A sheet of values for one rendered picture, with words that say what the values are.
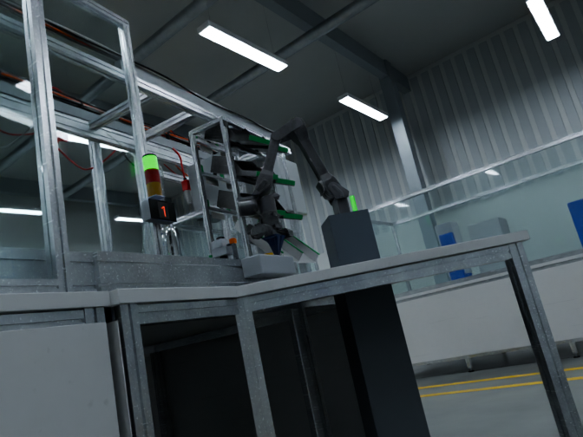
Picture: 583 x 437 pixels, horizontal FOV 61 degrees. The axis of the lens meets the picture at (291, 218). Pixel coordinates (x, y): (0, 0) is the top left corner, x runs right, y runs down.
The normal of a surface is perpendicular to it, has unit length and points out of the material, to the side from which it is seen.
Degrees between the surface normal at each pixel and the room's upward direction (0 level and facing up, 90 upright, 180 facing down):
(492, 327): 90
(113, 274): 90
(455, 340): 90
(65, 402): 90
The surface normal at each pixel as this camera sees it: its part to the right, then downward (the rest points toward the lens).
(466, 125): -0.60, -0.07
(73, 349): 0.85, -0.29
